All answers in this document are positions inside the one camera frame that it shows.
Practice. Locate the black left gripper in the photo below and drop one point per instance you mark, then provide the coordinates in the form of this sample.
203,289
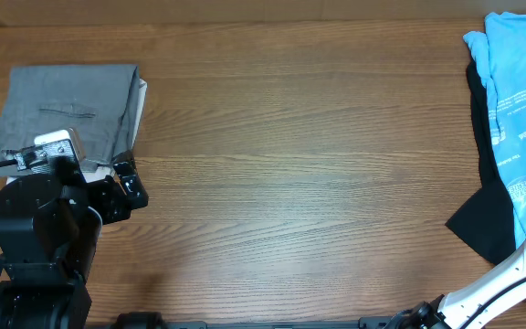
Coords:
118,206

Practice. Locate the light blue printed t-shirt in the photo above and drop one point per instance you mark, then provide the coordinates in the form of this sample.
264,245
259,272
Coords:
499,53

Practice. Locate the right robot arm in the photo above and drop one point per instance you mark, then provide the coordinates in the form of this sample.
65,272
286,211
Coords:
475,305

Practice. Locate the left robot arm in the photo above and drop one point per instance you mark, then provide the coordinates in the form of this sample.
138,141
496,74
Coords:
50,222

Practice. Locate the folded beige trousers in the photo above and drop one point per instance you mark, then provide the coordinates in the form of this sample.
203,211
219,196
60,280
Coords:
103,170

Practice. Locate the folded grey trousers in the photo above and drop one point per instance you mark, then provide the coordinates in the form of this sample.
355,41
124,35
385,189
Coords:
98,101

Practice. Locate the black garment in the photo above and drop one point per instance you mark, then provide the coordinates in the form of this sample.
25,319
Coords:
485,222

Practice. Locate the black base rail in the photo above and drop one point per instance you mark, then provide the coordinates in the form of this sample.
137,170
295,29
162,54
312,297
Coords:
371,322

